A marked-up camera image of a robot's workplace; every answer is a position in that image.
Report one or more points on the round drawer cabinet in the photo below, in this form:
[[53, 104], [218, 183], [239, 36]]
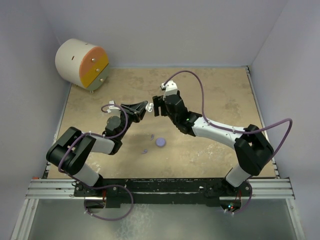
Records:
[[83, 64]]

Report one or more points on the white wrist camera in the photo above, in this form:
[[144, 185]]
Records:
[[112, 108], [169, 88]]

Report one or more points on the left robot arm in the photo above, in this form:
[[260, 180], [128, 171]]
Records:
[[70, 152]]

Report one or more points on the purple earbud charging case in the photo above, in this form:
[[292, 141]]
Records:
[[160, 142]]

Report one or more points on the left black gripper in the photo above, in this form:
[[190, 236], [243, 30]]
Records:
[[136, 115]]

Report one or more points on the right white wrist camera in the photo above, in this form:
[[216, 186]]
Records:
[[169, 88]]

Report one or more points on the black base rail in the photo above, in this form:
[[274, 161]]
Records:
[[211, 192]]

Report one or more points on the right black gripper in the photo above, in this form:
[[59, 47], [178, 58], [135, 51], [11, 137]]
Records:
[[158, 101]]

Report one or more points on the white earbud charging case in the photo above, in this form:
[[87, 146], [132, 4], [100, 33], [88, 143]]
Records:
[[149, 107]]

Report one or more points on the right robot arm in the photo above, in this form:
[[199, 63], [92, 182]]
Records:
[[253, 151]]

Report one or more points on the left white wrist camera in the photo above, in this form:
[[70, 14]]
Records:
[[112, 108]]

